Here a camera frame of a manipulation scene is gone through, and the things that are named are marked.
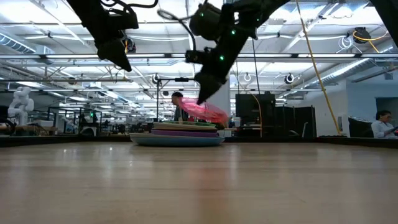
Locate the orange plastic plate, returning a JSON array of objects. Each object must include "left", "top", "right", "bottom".
[{"left": 152, "top": 124, "right": 218, "bottom": 131}]

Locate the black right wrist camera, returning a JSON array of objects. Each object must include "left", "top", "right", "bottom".
[{"left": 188, "top": 2, "right": 223, "bottom": 41}]

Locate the black monitor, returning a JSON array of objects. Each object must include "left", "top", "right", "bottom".
[{"left": 235, "top": 91, "right": 277, "bottom": 127}]

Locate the white column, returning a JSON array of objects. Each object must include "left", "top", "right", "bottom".
[{"left": 214, "top": 77, "right": 231, "bottom": 116}]

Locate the dark plastic plate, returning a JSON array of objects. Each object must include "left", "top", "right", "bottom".
[{"left": 150, "top": 129, "right": 219, "bottom": 138}]

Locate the red transparent plastic plate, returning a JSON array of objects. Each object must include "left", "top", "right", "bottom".
[{"left": 177, "top": 96, "right": 230, "bottom": 126}]

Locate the person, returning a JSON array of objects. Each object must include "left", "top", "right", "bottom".
[
  {"left": 371, "top": 110, "right": 398, "bottom": 139},
  {"left": 170, "top": 91, "right": 191, "bottom": 123}
]

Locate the black metal stand frame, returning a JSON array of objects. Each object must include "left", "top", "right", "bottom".
[{"left": 156, "top": 77, "right": 200, "bottom": 122}]

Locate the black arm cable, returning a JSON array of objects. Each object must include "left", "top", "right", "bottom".
[
  {"left": 101, "top": 0, "right": 159, "bottom": 9},
  {"left": 157, "top": 8, "right": 197, "bottom": 52}
]

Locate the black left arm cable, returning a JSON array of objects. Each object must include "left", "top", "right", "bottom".
[{"left": 101, "top": 0, "right": 159, "bottom": 9}]

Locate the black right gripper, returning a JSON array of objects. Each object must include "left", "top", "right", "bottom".
[{"left": 185, "top": 23, "right": 259, "bottom": 106}]

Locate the yellow hanging cable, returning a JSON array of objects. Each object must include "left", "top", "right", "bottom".
[{"left": 294, "top": 0, "right": 342, "bottom": 135}]

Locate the black hanging cable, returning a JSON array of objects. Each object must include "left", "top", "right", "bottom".
[{"left": 251, "top": 40, "right": 263, "bottom": 135}]

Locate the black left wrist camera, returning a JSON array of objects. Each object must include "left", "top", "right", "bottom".
[{"left": 107, "top": 7, "right": 140, "bottom": 31}]

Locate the large plastic plate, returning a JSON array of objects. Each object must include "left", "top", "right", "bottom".
[{"left": 129, "top": 133, "right": 226, "bottom": 147}]

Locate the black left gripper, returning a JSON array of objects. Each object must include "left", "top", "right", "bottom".
[{"left": 93, "top": 8, "right": 140, "bottom": 73}]

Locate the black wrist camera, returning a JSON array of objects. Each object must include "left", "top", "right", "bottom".
[
  {"left": 188, "top": 2, "right": 223, "bottom": 41},
  {"left": 107, "top": 7, "right": 140, "bottom": 31}
]

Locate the black chair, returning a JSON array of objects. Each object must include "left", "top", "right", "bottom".
[{"left": 347, "top": 116, "right": 374, "bottom": 139}]

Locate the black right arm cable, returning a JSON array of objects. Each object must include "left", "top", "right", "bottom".
[{"left": 157, "top": 8, "right": 197, "bottom": 52}]

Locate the black partition panel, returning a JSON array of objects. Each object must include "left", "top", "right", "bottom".
[{"left": 275, "top": 105, "right": 317, "bottom": 138}]

